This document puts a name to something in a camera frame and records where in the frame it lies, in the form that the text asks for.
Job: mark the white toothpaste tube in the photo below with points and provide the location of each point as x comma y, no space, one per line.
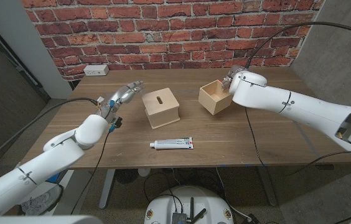
174,143

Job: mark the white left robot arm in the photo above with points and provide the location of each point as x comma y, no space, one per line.
38,168

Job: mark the white power outlet strip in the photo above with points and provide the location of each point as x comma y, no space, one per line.
96,70

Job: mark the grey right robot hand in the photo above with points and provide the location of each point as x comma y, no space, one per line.
230,77

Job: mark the black power adapter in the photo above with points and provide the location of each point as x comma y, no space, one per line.
253,219

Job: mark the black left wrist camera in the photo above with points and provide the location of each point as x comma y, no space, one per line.
117,122

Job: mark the white round floor foot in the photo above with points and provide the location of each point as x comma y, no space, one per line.
144,172

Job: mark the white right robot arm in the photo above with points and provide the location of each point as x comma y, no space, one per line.
303,105

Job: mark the white table leg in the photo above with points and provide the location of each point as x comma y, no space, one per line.
107,186

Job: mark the wooden box with slot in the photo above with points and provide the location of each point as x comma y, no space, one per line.
160,109

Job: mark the blue floor item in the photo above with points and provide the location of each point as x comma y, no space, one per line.
53,178

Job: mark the grey table leg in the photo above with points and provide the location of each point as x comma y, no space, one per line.
267,186

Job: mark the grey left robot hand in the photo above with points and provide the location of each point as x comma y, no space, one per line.
122,96

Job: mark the black round floor object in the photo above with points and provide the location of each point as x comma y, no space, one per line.
126,176

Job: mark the wooden drawer with red front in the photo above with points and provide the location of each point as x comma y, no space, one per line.
216,99

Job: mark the red brick print backdrop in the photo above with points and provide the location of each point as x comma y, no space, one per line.
163,31

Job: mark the grey sneaker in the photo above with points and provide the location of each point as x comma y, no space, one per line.
41,200

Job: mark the white robot torso base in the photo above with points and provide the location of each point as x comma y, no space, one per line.
163,205

